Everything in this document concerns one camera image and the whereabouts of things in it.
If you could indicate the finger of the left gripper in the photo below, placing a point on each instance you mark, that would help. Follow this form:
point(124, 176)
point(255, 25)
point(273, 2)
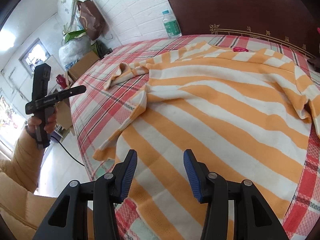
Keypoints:
point(72, 91)

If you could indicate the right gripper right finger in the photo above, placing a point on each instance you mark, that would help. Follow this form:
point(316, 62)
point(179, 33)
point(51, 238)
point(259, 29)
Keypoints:
point(238, 208)

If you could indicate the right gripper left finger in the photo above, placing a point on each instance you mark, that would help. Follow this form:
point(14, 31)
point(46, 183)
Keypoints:
point(68, 216)

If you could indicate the orange white striped sweater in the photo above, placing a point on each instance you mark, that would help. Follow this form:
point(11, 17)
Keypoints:
point(246, 115)

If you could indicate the red thermos jug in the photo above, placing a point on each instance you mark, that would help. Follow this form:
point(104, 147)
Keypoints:
point(62, 81)

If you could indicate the left side cardboard box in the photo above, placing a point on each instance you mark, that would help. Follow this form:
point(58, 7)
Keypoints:
point(86, 62)

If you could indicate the open cardboard box near floor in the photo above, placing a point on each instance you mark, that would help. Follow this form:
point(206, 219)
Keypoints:
point(64, 119)

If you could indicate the red plaid bed sheet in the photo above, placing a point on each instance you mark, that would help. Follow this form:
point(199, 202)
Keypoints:
point(95, 111)

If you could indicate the white plastic bag bundle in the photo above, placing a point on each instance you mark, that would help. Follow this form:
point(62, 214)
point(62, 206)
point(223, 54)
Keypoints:
point(74, 50)

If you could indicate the green leafy bag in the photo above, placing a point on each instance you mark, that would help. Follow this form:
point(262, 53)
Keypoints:
point(73, 35)

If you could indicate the brown paper bag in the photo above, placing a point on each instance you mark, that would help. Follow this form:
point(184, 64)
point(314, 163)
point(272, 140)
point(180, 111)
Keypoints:
point(91, 19)

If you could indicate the green label water bottle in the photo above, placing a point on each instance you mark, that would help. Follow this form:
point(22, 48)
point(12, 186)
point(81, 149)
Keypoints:
point(171, 24)

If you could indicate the dark brown wooden headboard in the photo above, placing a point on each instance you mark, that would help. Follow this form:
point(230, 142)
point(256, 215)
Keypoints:
point(285, 22)

